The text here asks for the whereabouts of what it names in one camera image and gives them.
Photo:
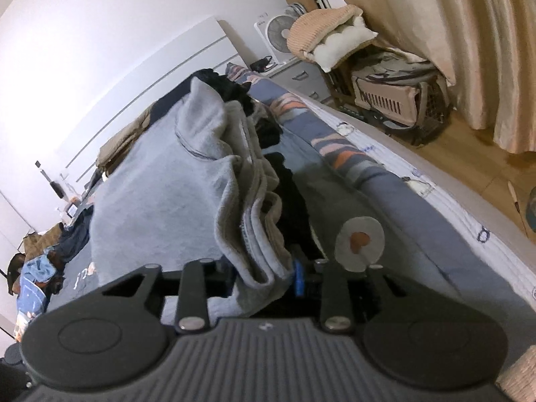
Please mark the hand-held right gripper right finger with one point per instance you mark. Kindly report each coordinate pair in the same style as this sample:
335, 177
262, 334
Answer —
298, 278

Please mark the white headboard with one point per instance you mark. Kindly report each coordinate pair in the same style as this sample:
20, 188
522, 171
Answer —
146, 79

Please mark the black wall holder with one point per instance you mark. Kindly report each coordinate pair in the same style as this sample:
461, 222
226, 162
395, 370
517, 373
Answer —
57, 188

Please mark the light blue denim garment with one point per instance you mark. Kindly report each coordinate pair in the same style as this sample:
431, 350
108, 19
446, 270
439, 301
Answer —
39, 268

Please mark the folded khaki blankets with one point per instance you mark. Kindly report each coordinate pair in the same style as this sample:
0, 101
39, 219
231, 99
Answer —
121, 138

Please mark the beige plush pet bed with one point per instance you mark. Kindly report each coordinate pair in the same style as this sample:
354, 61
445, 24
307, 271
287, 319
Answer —
331, 33

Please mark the white appliance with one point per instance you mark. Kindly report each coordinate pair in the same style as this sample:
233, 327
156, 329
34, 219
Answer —
276, 29

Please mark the navy garment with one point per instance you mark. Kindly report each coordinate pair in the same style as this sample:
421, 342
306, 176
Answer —
73, 234

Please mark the grey sweatshirt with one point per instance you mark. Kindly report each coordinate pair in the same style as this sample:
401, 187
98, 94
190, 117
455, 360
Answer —
167, 197

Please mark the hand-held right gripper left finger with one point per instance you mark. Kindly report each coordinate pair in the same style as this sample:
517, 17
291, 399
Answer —
224, 280

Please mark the beige pet carrier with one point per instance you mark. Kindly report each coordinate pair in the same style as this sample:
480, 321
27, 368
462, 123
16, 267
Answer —
398, 92

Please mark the grey printed bed quilt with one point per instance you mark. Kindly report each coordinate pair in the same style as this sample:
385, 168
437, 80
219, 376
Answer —
398, 222

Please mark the beige curtain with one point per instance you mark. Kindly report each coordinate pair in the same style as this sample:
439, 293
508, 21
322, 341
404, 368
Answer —
460, 29

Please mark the grey drawer cabinet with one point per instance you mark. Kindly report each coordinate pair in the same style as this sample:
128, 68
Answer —
301, 77

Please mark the small black pouch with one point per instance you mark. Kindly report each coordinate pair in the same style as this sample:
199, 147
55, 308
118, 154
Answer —
261, 64

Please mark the thin wooden stick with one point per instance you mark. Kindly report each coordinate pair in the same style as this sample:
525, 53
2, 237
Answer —
517, 205

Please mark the wall socket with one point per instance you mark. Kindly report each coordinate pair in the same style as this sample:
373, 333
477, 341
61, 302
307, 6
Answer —
63, 175

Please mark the blue orange printed blanket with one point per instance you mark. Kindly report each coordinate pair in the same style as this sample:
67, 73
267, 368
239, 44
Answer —
31, 297

